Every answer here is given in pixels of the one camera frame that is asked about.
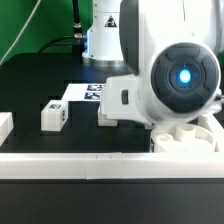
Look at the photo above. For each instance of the white AprilTag marker sheet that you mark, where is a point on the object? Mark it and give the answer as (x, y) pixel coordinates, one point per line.
(83, 92)

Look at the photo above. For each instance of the black cable horizontal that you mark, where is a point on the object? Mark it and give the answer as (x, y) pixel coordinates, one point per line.
(72, 41)

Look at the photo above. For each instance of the white round stool seat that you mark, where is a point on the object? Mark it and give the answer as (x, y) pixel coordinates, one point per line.
(182, 138)

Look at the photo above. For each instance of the white left fence block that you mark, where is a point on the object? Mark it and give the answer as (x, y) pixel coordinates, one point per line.
(6, 125)

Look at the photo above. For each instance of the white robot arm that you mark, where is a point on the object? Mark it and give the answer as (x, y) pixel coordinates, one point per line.
(170, 48)

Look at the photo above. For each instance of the black cable vertical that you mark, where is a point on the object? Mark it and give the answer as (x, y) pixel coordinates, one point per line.
(76, 15)

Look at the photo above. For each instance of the white front fence bar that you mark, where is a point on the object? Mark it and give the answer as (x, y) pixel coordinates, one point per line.
(86, 166)

